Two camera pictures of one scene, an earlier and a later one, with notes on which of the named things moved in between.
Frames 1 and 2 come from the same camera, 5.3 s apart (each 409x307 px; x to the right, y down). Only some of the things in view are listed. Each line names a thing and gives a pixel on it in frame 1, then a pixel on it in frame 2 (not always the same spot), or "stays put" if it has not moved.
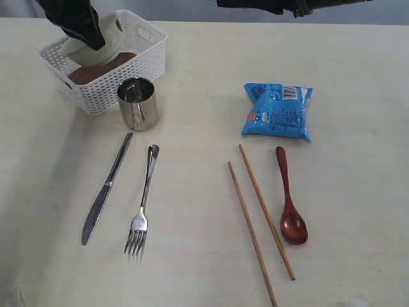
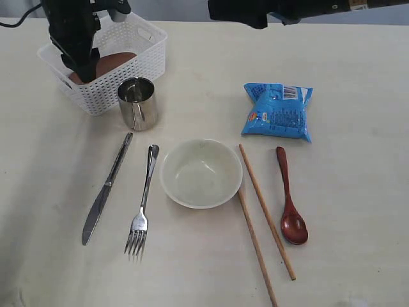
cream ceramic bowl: [112, 29] to [201, 173]
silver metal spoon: [98, 204] stays put
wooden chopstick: [252, 234] stays put
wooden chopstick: [288, 263] stays put
